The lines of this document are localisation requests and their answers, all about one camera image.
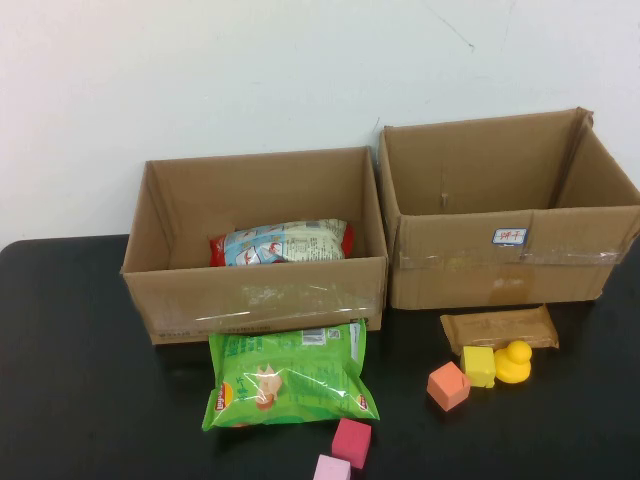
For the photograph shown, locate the yellow rubber duck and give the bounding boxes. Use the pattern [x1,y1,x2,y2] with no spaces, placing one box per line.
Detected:
[493,340,533,385]

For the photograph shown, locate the brown snack packet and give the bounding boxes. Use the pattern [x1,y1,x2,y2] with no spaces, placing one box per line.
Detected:
[439,303,560,357]

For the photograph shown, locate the green potato chips bag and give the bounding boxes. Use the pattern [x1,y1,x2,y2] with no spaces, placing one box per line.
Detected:
[201,318,381,432]

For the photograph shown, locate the yellow foam cube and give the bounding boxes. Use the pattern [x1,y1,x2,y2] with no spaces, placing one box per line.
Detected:
[459,345,497,389]

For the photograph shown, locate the light pink foam cube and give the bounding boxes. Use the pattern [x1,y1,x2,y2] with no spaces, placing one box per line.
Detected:
[312,453,352,480]

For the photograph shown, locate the red and white snack bag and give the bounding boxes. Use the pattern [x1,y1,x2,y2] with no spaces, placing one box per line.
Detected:
[208,217,355,268]

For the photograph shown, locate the cardboard box with F2 print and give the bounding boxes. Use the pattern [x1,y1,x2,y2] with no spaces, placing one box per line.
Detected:
[119,145,390,346]

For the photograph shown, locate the cardboard box with white label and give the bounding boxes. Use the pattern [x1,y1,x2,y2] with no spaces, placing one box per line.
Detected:
[377,105,640,311]

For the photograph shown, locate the magenta foam cube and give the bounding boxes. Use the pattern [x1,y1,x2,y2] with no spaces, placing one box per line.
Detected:
[331,417,373,470]

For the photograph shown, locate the white blue label sticker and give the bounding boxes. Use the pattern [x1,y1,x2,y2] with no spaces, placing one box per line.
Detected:
[492,227,529,247]

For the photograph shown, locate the orange foam cube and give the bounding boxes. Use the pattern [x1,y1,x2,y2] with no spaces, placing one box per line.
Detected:
[426,360,472,412]

